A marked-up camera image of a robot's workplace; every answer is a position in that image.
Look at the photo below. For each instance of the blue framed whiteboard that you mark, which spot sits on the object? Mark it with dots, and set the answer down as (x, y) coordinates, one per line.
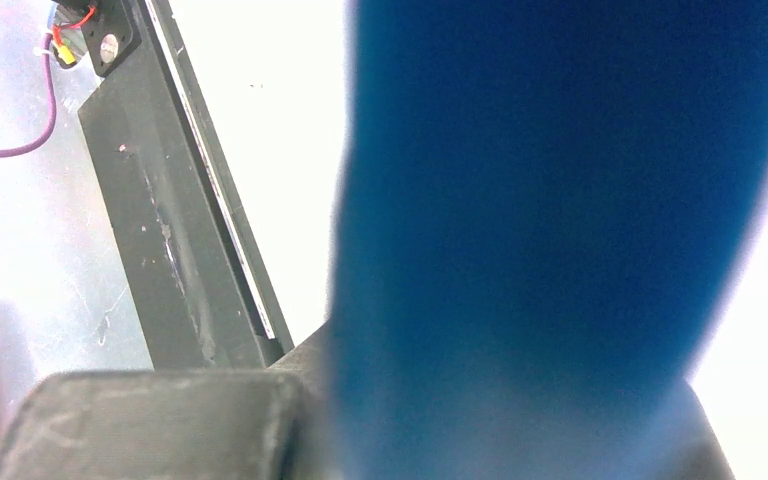
(542, 203)

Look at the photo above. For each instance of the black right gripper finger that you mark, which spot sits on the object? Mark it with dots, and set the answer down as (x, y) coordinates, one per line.
(201, 424)

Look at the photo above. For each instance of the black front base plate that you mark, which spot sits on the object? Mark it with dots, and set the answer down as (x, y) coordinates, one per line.
(198, 281)

